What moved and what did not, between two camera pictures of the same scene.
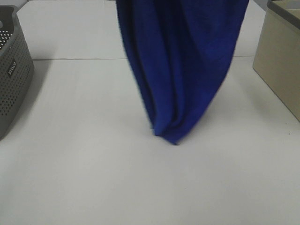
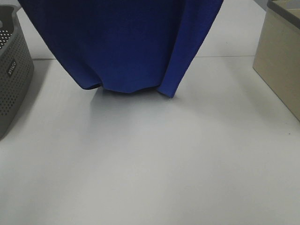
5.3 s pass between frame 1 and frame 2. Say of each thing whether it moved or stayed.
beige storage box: stayed
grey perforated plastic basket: stayed
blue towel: moved
